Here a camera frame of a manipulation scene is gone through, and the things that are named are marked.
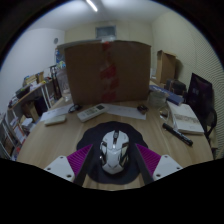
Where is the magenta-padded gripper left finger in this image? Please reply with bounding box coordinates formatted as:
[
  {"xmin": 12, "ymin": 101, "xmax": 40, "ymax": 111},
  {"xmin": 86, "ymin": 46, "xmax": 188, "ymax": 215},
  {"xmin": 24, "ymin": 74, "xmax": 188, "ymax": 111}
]
[{"xmin": 43, "ymin": 143, "xmax": 95, "ymax": 187}]

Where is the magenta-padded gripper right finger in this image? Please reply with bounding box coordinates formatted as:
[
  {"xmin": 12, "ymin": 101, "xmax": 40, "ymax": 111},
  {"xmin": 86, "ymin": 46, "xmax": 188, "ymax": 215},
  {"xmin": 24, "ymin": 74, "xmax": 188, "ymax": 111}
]
[{"xmin": 134, "ymin": 143, "xmax": 184, "ymax": 185}]

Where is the white and silver computer mouse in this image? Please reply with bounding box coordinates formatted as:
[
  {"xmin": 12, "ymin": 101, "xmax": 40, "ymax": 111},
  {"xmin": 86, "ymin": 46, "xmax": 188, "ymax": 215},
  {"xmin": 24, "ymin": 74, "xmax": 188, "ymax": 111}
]
[{"xmin": 99, "ymin": 129, "xmax": 130, "ymax": 175}]

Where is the black round mouse pad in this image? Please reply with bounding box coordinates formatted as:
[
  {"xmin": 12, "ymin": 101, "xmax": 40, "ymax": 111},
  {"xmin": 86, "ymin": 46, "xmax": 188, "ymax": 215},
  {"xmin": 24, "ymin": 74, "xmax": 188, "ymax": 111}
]
[{"xmin": 76, "ymin": 120, "xmax": 149, "ymax": 186}]

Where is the black marker pen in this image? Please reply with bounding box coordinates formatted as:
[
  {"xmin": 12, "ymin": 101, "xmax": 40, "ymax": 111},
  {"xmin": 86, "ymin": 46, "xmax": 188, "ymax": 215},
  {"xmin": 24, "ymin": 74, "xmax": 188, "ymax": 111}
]
[{"xmin": 161, "ymin": 122, "xmax": 194, "ymax": 147}]

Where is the small white flat box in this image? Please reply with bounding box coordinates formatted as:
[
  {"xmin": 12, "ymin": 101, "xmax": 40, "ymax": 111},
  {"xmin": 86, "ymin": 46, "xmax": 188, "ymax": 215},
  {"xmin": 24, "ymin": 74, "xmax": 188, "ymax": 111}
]
[{"xmin": 43, "ymin": 114, "xmax": 68, "ymax": 127}]

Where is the white thick book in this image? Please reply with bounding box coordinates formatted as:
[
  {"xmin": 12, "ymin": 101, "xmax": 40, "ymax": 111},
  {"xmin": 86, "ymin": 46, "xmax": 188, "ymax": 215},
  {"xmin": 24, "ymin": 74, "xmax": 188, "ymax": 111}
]
[{"xmin": 166, "ymin": 100, "xmax": 205, "ymax": 136}]

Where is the white paper sheet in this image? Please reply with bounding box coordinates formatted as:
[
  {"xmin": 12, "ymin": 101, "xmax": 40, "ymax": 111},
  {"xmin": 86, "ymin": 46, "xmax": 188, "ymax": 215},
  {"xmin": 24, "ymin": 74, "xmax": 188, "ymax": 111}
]
[{"xmin": 105, "ymin": 103, "xmax": 148, "ymax": 121}]

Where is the wooden shelf unit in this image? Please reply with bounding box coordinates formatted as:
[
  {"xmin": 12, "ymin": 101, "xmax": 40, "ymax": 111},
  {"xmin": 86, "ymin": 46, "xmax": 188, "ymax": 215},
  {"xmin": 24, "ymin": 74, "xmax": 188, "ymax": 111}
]
[{"xmin": 0, "ymin": 64, "xmax": 64, "ymax": 159}]

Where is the dark blue book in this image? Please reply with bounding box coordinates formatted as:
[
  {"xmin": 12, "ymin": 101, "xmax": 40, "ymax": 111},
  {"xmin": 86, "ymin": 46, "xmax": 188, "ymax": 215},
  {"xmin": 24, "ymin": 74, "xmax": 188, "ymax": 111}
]
[{"xmin": 148, "ymin": 84, "xmax": 185, "ymax": 106}]

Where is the black office chair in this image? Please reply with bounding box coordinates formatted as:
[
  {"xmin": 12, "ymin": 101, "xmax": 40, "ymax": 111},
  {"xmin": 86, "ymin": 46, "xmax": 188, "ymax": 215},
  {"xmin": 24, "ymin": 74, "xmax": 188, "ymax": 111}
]
[{"xmin": 186, "ymin": 72, "xmax": 218, "ymax": 141}]

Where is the large brown cardboard box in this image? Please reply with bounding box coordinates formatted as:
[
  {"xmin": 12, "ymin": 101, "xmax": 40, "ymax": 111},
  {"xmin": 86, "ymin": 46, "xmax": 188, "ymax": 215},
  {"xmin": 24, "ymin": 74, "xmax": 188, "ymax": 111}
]
[{"xmin": 63, "ymin": 40, "xmax": 152, "ymax": 106}]

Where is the tall open cardboard box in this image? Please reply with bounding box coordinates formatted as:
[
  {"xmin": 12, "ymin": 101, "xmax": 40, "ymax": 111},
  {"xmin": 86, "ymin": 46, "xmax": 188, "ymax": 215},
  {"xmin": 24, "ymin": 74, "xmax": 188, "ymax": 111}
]
[{"xmin": 155, "ymin": 49, "xmax": 178, "ymax": 84}]

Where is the window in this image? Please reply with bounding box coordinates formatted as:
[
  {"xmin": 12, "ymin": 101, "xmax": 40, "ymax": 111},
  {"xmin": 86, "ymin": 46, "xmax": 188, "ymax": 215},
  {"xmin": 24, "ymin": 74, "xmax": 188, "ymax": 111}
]
[{"xmin": 95, "ymin": 25, "xmax": 117, "ymax": 39}]

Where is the ceiling tube light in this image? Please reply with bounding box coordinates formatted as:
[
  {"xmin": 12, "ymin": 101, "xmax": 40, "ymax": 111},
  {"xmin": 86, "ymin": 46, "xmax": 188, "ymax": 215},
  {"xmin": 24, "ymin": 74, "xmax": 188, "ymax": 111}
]
[{"xmin": 85, "ymin": 0, "xmax": 99, "ymax": 13}]

